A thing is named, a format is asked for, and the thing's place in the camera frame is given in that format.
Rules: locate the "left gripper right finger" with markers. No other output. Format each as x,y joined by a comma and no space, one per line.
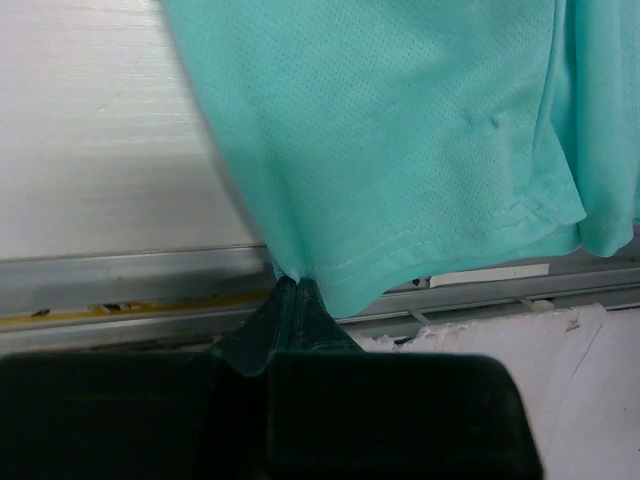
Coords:
312,328

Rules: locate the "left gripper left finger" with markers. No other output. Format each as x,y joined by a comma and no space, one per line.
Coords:
247,349

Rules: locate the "teal t-shirt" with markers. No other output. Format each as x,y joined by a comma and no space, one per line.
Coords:
376,142

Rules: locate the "aluminium front rail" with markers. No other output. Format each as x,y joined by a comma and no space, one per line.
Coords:
193,296

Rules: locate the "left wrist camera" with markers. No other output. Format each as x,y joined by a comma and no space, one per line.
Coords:
305,416

